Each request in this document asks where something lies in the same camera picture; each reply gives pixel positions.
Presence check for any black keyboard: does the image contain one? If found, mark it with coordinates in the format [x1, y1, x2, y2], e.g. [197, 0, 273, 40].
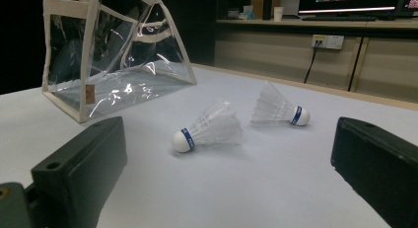
[301, 15, 378, 23]

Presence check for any black computer monitor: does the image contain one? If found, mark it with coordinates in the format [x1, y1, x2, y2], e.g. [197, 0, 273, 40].
[402, 0, 418, 16]
[298, 0, 407, 16]

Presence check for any tall black object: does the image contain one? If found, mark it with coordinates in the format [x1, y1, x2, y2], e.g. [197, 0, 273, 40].
[261, 0, 274, 21]

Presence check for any pale blue small box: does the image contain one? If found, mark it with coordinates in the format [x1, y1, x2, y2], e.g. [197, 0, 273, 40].
[242, 4, 256, 21]

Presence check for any brown cardboard box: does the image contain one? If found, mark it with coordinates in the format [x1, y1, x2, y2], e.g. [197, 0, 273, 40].
[250, 0, 282, 21]

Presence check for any beige wooden desk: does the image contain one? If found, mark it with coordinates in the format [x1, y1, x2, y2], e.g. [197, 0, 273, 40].
[214, 18, 418, 104]

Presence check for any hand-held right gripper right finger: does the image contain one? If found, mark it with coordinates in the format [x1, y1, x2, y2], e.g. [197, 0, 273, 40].
[330, 115, 418, 228]

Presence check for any white shuttlecock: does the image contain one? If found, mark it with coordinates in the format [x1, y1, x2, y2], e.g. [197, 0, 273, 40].
[249, 80, 312, 127]
[171, 98, 244, 154]

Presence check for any clear plastic bag beige trim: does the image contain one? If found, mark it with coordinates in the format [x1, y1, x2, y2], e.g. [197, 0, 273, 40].
[41, 0, 197, 124]

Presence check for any white wall socket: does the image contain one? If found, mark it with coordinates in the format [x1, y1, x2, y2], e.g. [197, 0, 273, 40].
[311, 34, 345, 50]

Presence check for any black power cable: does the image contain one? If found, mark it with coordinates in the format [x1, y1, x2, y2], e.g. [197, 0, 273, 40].
[303, 39, 321, 85]

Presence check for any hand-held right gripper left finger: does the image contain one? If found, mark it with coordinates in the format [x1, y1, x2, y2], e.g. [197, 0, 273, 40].
[31, 115, 128, 228]

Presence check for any white paper cup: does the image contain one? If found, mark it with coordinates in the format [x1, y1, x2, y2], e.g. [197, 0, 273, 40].
[273, 6, 285, 23]

